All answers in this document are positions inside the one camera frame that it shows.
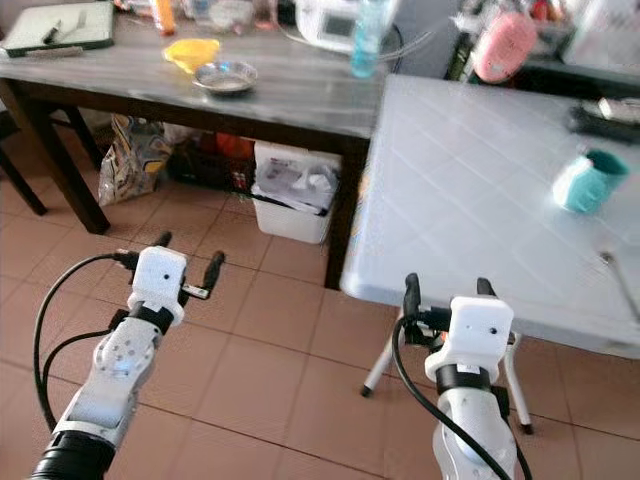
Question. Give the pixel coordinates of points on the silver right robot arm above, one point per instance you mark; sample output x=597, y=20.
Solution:
x=470, y=440

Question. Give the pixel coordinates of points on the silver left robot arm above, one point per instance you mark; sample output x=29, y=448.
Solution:
x=120, y=380

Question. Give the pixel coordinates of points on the black crate with orange items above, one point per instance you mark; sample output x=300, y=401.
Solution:
x=205, y=170

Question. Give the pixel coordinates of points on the printed snack bag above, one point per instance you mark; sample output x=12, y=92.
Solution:
x=132, y=160

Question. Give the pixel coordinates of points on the white plastic bin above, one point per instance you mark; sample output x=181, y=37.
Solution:
x=285, y=215

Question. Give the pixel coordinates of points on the teal cup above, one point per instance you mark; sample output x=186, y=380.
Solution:
x=585, y=185

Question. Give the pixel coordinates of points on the round steel plate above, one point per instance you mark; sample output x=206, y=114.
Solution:
x=226, y=77

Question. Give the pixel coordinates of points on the yellow plastic bowl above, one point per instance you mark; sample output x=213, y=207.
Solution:
x=192, y=54

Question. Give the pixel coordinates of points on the grey wooden table dark legs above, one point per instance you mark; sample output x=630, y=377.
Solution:
x=300, y=100

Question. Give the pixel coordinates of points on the black flat tray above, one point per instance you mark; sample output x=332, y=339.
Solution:
x=600, y=125

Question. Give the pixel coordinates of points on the small wooden stick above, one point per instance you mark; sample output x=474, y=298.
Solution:
x=53, y=52

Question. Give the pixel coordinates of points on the orange sauce squeeze bottle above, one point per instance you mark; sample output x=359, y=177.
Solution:
x=163, y=18

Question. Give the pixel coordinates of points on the clear plastic storage box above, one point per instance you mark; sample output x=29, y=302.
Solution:
x=230, y=14

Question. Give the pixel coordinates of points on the white cutting board green rim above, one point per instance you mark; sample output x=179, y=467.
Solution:
x=35, y=30

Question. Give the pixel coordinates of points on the blue clear water bottle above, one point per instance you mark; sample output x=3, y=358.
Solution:
x=368, y=50

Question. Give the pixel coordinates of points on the white kitchen cooking machine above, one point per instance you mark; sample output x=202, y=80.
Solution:
x=325, y=25

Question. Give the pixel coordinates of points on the white plastic bag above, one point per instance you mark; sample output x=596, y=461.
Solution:
x=600, y=35

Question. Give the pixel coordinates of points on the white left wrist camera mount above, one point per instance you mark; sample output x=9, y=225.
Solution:
x=160, y=275

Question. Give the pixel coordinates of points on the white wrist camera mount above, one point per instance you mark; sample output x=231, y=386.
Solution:
x=160, y=275
x=480, y=330

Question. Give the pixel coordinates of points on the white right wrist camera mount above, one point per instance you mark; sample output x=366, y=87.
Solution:
x=480, y=330

